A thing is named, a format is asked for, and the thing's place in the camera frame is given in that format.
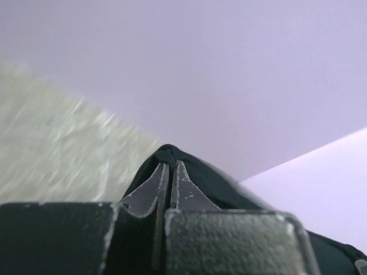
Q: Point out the black t-shirt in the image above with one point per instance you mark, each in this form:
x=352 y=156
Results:
x=333 y=257

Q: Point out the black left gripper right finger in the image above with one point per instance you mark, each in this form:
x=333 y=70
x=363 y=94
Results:
x=201 y=238

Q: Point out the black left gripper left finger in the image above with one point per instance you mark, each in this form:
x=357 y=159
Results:
x=123 y=237

